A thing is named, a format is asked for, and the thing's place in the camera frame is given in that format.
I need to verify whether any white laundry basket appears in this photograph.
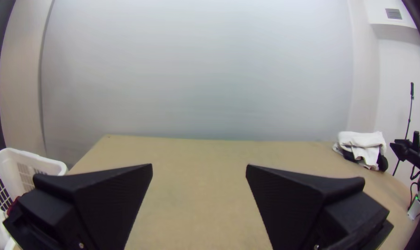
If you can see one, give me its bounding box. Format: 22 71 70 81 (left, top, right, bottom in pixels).
0 147 69 223

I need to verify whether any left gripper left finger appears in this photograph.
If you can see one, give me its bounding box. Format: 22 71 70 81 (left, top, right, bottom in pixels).
3 163 154 250

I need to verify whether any black tripod stand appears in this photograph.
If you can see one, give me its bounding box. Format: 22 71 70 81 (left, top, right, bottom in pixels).
392 82 415 177

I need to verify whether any pile of folded clothes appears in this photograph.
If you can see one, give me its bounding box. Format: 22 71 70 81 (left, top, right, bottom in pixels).
332 131 389 173

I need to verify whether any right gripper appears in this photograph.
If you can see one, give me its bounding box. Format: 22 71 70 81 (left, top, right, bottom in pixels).
389 129 420 171

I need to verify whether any wall air vent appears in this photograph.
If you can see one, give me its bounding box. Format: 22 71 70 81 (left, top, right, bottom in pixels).
385 8 403 20

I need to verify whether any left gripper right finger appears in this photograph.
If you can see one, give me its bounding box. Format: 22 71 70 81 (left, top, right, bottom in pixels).
245 164 395 250

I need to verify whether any black cable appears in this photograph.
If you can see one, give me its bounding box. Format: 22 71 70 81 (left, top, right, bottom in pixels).
408 166 420 210

